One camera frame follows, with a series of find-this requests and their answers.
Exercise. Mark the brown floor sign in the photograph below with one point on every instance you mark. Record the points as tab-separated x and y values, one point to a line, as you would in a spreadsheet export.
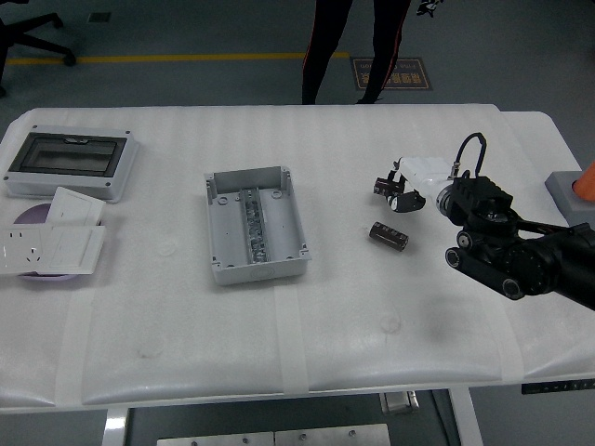
413	76

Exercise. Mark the white table leg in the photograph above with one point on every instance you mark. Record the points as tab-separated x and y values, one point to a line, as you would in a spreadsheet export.
115	427
465	418

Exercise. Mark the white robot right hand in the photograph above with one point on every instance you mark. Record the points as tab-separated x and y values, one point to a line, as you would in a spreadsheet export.
425	172

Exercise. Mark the purple round plate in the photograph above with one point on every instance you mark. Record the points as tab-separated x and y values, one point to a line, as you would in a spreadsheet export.
32	214

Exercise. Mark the white tape strip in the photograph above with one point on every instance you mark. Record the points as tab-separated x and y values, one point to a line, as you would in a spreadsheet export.
72	348
292	344

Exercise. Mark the small white switch panel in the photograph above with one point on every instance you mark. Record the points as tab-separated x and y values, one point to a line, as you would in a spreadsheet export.
74	206

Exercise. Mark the large white switch panel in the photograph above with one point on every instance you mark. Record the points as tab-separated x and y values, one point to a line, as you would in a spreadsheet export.
70	248

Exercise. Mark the white wall socket panel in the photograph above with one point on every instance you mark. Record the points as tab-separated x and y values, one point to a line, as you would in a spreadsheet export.
18	251

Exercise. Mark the dark cylindrical battery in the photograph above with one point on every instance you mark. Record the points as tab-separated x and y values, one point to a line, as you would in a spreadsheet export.
389	235

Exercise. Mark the open grey plastic box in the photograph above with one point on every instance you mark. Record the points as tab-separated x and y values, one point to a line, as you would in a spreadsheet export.
279	223

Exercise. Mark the grey metal base plate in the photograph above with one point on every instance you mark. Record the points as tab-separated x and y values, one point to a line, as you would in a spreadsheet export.
332	436
214	440

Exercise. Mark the metal mounting rail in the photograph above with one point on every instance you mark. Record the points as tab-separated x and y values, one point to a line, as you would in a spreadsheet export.
253	223

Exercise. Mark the person's left hand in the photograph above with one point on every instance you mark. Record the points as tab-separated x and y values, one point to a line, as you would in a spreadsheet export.
427	6

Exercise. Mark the person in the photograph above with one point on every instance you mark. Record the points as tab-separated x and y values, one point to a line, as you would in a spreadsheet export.
386	46

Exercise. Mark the yellow floor tape line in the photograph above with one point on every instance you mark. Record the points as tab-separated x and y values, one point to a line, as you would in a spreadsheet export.
139	59

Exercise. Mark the silver metal bracket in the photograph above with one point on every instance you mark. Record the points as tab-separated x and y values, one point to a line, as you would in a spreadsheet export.
400	402

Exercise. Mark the grey floor vent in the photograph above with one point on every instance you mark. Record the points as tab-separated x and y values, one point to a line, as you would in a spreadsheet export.
99	17

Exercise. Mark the black office chair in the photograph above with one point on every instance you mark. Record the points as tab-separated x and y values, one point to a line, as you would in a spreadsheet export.
42	44

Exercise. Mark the grey enclosure with dark window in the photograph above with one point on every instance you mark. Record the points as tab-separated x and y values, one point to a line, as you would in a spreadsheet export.
70	183

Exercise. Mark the black table control panel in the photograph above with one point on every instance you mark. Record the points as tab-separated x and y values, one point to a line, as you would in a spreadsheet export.
558	386

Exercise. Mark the white foam mat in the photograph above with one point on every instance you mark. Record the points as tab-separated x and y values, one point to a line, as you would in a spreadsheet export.
162	325

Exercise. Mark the grey block base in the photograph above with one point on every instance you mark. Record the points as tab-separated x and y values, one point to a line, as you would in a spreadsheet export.
564	190

